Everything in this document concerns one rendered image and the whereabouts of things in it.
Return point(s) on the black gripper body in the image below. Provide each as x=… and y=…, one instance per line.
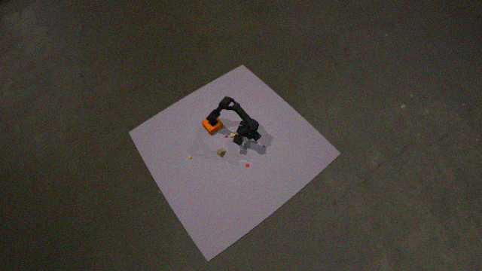
x=239, y=139

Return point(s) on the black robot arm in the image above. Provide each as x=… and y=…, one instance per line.
x=251, y=125

